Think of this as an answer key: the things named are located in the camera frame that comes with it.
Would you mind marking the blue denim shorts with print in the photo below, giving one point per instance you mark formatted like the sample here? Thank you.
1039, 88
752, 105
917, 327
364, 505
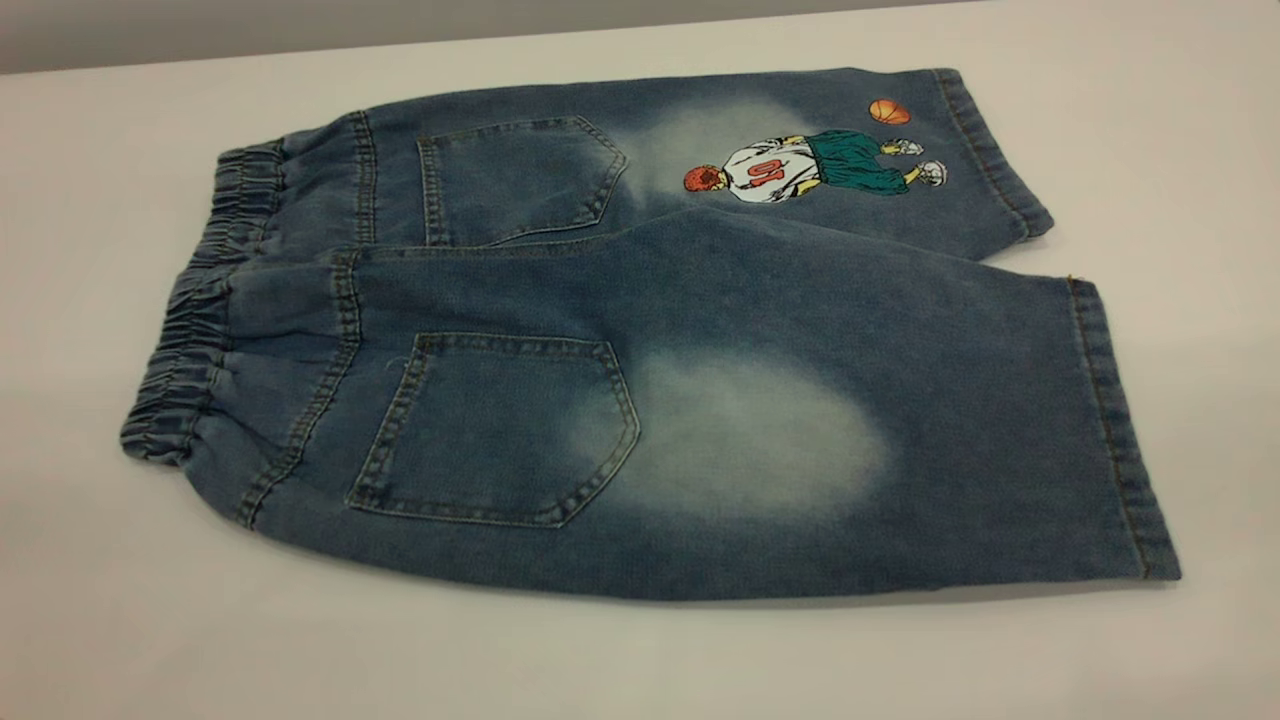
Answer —
700, 330

